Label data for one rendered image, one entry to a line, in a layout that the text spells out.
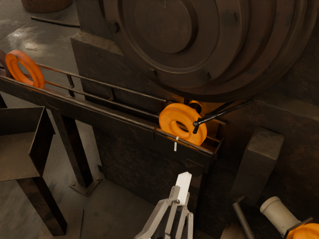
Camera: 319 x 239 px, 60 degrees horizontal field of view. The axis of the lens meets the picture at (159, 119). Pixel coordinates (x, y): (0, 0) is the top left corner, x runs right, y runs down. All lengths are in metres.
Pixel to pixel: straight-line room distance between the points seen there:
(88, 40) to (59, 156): 0.96
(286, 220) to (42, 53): 2.44
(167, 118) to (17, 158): 0.52
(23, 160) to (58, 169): 0.73
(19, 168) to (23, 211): 0.67
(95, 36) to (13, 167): 0.51
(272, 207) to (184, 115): 0.33
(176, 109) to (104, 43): 0.35
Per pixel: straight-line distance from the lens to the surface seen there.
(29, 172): 0.98
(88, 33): 1.05
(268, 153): 0.74
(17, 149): 1.07
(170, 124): 0.84
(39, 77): 1.21
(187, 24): 0.49
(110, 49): 0.94
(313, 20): 0.54
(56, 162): 1.77
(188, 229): 0.59
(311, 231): 0.71
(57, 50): 2.78
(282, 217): 0.78
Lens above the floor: 1.34
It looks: 45 degrees down
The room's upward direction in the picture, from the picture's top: straight up
